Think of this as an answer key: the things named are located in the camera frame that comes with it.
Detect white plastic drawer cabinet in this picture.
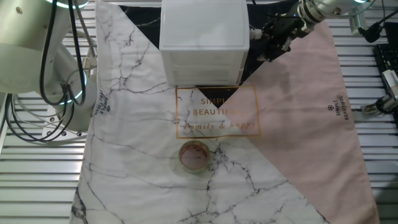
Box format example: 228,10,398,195
159,0,251,87

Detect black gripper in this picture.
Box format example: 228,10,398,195
257,14,304,62

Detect marble pink black patterned tablecloth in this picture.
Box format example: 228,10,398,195
68,0,381,224

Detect silver depth camera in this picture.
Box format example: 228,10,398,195
348,6,368,35
381,69,398,101

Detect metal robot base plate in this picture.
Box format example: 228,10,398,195
42,107,90,139

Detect clear adhesive tape roll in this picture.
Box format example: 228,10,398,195
178,139,211,175

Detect grey cable with metal connector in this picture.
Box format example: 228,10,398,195
70,29,98,78

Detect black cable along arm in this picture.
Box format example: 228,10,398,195
39,0,88,106

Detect black cable bundle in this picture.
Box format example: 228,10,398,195
4,93,77,144

